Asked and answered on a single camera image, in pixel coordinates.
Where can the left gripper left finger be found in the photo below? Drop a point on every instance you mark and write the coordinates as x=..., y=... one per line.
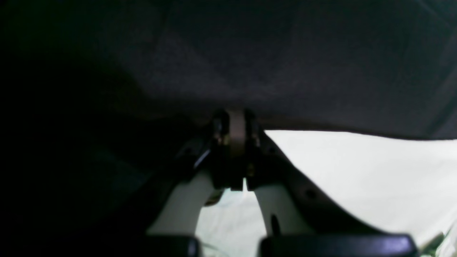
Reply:
x=199, y=170

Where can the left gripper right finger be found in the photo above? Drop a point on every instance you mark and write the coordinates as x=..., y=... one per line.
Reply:
x=301, y=220

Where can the light green T-shirt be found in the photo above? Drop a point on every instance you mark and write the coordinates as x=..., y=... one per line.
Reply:
x=397, y=185

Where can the black table cloth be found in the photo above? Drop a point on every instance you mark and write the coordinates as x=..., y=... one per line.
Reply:
x=97, y=96

